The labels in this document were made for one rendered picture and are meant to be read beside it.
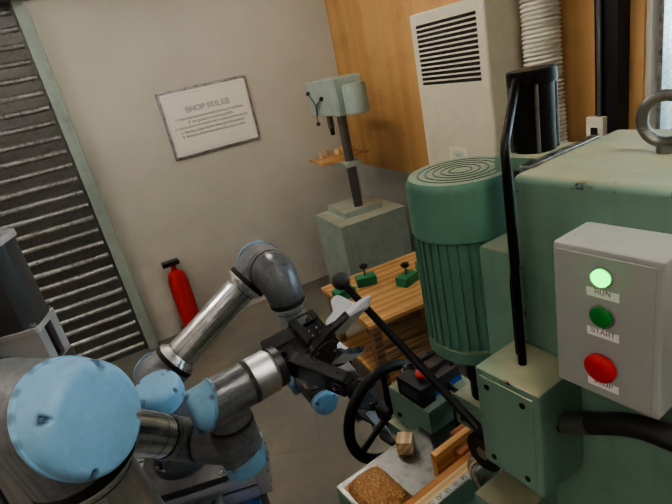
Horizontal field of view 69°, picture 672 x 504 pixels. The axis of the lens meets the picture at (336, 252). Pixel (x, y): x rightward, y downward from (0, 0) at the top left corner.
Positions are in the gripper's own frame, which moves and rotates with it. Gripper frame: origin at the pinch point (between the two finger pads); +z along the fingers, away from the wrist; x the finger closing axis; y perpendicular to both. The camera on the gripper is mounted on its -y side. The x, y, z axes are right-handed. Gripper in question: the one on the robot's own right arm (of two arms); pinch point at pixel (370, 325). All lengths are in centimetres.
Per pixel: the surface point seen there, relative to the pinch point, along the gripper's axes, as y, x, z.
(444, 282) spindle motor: -10.4, -17.8, 4.5
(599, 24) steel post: 52, -18, 147
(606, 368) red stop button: -37, -35, -5
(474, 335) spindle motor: -17.3, -10.8, 6.1
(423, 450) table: -16.7, 26.1, 3.4
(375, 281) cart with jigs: 91, 116, 89
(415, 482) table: -21.0, 24.0, -3.3
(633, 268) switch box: -34, -45, -4
